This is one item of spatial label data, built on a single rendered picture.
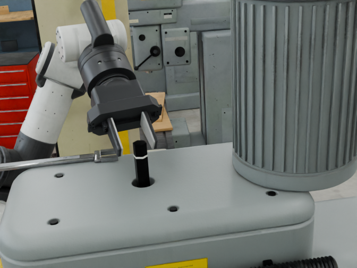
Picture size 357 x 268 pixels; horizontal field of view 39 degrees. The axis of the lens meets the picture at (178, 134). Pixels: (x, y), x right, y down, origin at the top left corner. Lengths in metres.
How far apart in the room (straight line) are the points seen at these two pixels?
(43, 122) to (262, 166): 0.62
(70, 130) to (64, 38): 1.72
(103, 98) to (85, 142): 1.82
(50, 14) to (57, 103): 1.29
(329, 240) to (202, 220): 0.27
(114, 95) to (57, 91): 0.39
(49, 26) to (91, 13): 1.57
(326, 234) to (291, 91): 0.31
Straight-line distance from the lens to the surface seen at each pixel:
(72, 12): 2.48
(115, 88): 0.86
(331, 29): 0.71
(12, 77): 5.46
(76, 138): 2.65
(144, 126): 0.84
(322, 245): 0.90
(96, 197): 0.79
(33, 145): 1.24
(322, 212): 0.99
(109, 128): 0.82
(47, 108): 1.22
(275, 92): 0.73
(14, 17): 9.13
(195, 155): 0.90
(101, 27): 0.90
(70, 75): 1.19
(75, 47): 0.94
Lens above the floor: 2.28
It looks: 23 degrees down
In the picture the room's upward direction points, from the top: 3 degrees counter-clockwise
